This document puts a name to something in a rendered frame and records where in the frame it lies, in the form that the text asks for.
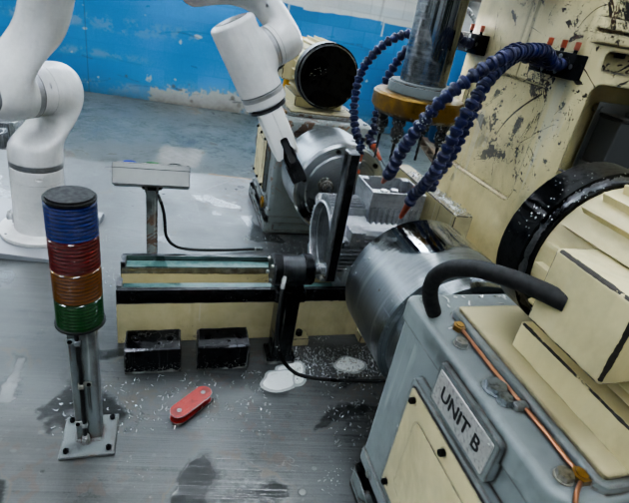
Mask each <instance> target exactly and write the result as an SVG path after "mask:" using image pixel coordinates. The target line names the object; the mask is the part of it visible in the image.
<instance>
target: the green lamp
mask: <svg viewBox="0 0 629 503"><path fill-rule="evenodd" d="M53 302H54V311H55V319H56V323H57V326H58V327H59V328H60V329H62V330H65V331H68V332H84V331H88V330H91V329H93V328H95V327H97V326H99V325H100V324H101V323H102V321H103V319H104V301H103V294H102V295H101V296H100V297H99V298H98V299H97V300H95V301H93V302H91V303H88V304H84V305H76V306H72V305H64V304H61V303H59V302H57V301H56V300H55V299H54V298H53Z"/></svg>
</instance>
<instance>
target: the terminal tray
mask: <svg viewBox="0 0 629 503"><path fill-rule="evenodd" d="M364 177H366V178H364ZM381 180H382V177H376V176H363V175H358V177H357V182H356V186H355V193H354V194H355V195H357V196H360V198H361V199H362V201H363V202H364V205H365V208H366V209H367V210H366V215H365V218H366V222H367V223H370V224H371V225H372V223H375V224H376V225H377V224H378V223H380V224H381V225H383V223H386V225H387V226H388V225H389V224H392V225H393V226H394V224H397V225H398V226H399V225H400V224H405V223H408V222H412V221H419V218H420V215H421V213H422V209H423V206H424V202H425V199H426V195H423V196H421V197H420V198H419V199H418V200H417V201H416V204H415V206H414V207H411V208H410V209H409V210H408V212H407V213H406V214H405V215H404V217H403V218H402V219H400V218H399V215H400V212H401V210H402V208H403V206H404V199H405V198H406V197H407V193H408V192H409V191H410V190H411V188H412V187H413V186H415V185H414V184H413V183H412V182H411V181H410V180H409V179H402V178H394V179H393V180H391V181H387V182H386V183H384V184H382V183H381ZM404 180H407V181H404ZM375 190H378V191H375Z"/></svg>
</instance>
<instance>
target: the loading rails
mask: <svg viewBox="0 0 629 503"><path fill-rule="evenodd" d="M268 256H269V255H255V254H184V253H122V256H121V261H120V264H121V277H118V278H117V284H116V310H117V334H118V343H125V338H126V331H128V330H162V329H180V330H181V340H196V335H197V330H198V329H200V328H223V327H246V328H247V330H248V335H249V338H259V337H269V336H270V329H271V322H272V315H273V308H274V301H275V300H274V297H273V294H272V291H271V286H272V284H271V283H270V282H269V274H268V273H266V270H267V269H269V260H268ZM305 289H306V291H307V296H306V301H305V302H300V306H299V312H298V318H297V323H296V329H295V335H294V341H293V346H300V345H308V343H309V336H313V335H340V334H354V335H355V337H356V338H357V340H358V342H359V343H365V341H364V339H363V338H362V336H361V334H360V332H359V330H358V328H357V326H356V324H355V322H354V320H353V318H352V316H351V315H350V313H349V311H348V308H347V305H346V301H345V286H332V285H331V283H330V281H319V279H317V278H315V280H314V283H313V284H307V285H305Z"/></svg>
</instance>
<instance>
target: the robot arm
mask: <svg viewBox="0 0 629 503"><path fill-rule="evenodd" d="M183 1H184V2H185V3H186V4H188V5H190V6H192V7H204V6H212V5H233V6H237V7H241V8H243V9H245V10H247V11H249V12H247V13H242V14H239V15H236V16H234V17H231V18H229V19H227V20H225V21H223V22H221V23H219V24H218V25H217V26H215V27H214V28H213V29H212V31H211V35H212V37H213V39H214V41H215V43H216V46H217V48H218V50H219V52H220V54H221V56H222V59H223V61H224V63H225V65H226V67H227V70H228V72H229V74H230V76H231V78H232V80H233V83H234V85H235V87H236V89H237V91H238V94H239V96H240V98H241V100H242V102H243V104H244V107H245V109H246V111H247V112H250V114H251V116H254V117H258V120H259V123H260V125H261V127H262V130H263V132H264V134H265V136H266V139H267V141H268V143H269V146H270V148H271V150H272V152H273V154H274V156H275V158H276V159H277V161H278V162H280V161H281V160H284V162H285V164H286V169H287V171H288V174H289V176H290V178H291V181H292V182H293V184H296V183H298V182H301V181H303V180H305V179H306V178H307V177H306V174H305V172H304V169H303V167H302V165H301V162H300V161H299V159H298V157H297V154H296V153H298V152H299V148H298V145H297V142H296V139H295V137H294V134H293V131H292V129H291V126H290V124H289V121H288V119H287V116H286V114H285V111H284V109H283V107H282V105H283V104H284V103H285V102H286V98H285V95H286V92H285V89H284V87H283V84H282V82H281V79H280V77H279V74H278V67H280V66H281V65H283V64H285V63H287V62H289V61H290V60H292V59H294V58H295V57H296V56H297V55H298V54H299V53H300V52H301V51H302V49H303V46H304V41H303V37H302V34H301V32H300V30H299V27H298V26H297V24H296V22H295V20H294V19H293V17H292V15H291V14H290V12H289V11H288V9H287V7H286V6H285V4H284V3H283V2H282V0H183ZM74 4H75V0H17V2H16V7H15V12H14V15H13V18H12V20H11V22H10V24H9V26H8V27H7V29H6V30H5V32H4V33H3V35H2V36H1V37H0V120H3V121H11V122H17V121H23V120H26V121H25V122H24V123H23V124H22V126H21V127H20V128H19V129H18V130H17V131H16V132H15V133H14V134H13V135H12V136H11V137H10V139H9V140H8V142H7V163H8V172H9V182H10V192H11V202H12V211H11V210H7V214H6V218H5V219H4V220H2V221H1V223H0V237H1V238H2V239H3V240H4V241H6V242H7V243H10V244H12V245H15V246H19V247H25V248H46V247H47V242H46V232H45V224H44V216H43V208H42V200H41V196H42V194H43V193H45V192H46V191H47V190H49V189H51V188H55V187H59V186H65V178H64V154H63V149H64V143H65V141H66V139H67V137H68V135H69V133H70V131H71V130H72V128H73V126H74V125H75V123H76V121H77V119H78V117H79V115H80V113H81V110H82V107H83V102H84V90H83V85H82V82H81V80H80V78H79V76H78V74H77V73H76V72H75V71H74V70H73V69H72V68H71V67H69V66H68V65H66V64H64V63H61V62H57V61H46V60H47V59H48V58H49V57H50V55H51V54H52V53H53V52H54V51H55V50H56V49H57V48H58V47H59V45H60V44H61V43H62V41H63V39H64V38H65V36H66V33H67V31H68V28H69V25H70V22H71V18H72V14H73V9H74ZM255 16H256V17H257V18H258V19H259V21H260V22H261V23H262V24H263V26H262V27H260V26H259V24H258V22H257V19H256V17H255Z"/></svg>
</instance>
